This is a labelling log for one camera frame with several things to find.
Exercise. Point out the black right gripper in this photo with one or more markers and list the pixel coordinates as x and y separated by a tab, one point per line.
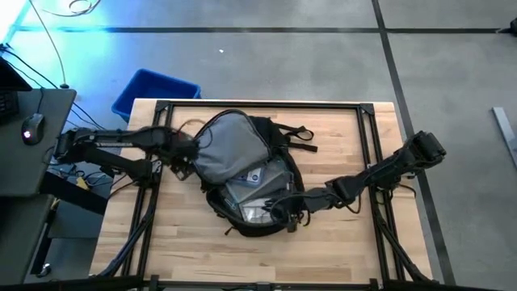
319	200

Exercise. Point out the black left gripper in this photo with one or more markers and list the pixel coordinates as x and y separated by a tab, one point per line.
183	147

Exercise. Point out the black and grey backpack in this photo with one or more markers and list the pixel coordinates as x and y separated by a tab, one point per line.
230	145

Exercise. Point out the blue first aid kit box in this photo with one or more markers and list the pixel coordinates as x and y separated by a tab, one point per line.
253	175

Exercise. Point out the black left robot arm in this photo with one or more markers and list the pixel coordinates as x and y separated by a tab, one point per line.
117	141

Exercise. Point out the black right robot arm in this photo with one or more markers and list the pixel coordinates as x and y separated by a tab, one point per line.
387	169

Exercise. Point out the blue plastic bin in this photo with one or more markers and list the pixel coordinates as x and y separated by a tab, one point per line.
153	87

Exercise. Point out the black desk foot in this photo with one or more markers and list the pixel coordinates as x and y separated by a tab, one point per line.
72	194

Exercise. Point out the black power adapter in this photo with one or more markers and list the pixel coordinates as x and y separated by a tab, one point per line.
64	167

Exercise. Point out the black computer mouse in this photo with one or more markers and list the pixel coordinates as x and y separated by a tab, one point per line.
33	127

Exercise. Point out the dark grey desk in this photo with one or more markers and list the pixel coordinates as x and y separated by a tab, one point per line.
24	169
20	238

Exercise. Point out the black laptop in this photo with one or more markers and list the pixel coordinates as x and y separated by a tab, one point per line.
12	81

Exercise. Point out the black caster wheel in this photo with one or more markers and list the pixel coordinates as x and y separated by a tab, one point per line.
45	270

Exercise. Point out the grey metal bar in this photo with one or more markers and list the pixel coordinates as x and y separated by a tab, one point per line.
505	129

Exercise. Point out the black floor object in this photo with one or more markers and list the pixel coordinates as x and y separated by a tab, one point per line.
514	26

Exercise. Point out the black aluminium rig frame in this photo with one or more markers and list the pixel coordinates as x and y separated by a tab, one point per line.
343	106

